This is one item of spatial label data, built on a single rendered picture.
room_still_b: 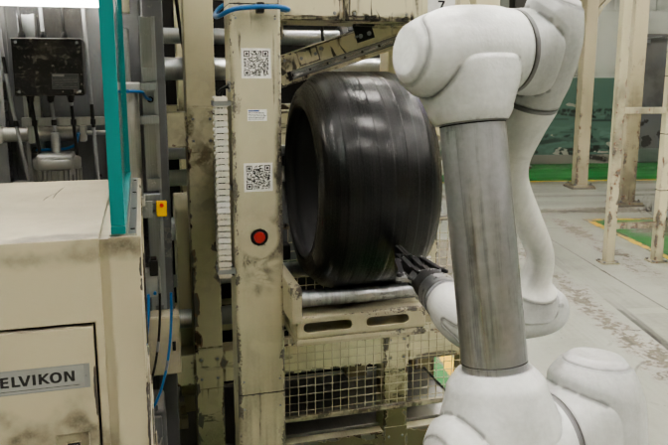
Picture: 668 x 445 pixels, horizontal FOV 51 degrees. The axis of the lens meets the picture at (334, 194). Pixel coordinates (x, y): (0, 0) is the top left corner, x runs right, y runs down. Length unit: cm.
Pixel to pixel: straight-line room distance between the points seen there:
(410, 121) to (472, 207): 73
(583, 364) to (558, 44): 50
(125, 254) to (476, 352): 52
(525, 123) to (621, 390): 45
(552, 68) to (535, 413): 52
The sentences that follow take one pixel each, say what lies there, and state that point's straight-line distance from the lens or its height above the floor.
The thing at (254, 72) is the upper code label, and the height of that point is 149.
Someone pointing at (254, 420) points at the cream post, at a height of 54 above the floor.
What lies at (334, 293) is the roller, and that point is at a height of 91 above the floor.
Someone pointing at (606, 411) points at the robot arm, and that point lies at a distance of 119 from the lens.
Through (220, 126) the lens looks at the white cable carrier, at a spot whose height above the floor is 135.
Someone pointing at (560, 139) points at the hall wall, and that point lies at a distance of 1208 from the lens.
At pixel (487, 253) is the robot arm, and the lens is 104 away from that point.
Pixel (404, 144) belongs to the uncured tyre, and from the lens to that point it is 170.
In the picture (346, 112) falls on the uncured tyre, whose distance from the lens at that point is 171.
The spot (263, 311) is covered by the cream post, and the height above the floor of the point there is 86.
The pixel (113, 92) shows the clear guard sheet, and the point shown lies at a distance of 97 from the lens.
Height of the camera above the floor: 149
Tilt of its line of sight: 10 degrees down
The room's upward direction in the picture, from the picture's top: straight up
